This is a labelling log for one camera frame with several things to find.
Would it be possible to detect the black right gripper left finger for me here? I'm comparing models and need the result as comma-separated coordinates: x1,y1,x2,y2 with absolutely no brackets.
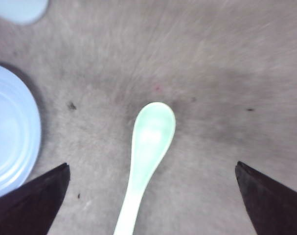
0,163,70,235

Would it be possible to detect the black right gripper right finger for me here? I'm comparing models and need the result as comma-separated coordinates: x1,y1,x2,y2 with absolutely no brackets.
235,161,297,235

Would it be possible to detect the mint green plastic spoon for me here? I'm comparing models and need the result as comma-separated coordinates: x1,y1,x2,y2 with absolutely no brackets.
114,102,176,235

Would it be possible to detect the blue plastic plate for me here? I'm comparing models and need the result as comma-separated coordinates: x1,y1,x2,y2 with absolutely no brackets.
0,66,41,197

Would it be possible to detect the light blue plastic cup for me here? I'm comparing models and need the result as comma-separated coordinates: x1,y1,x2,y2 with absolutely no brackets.
0,0,49,24

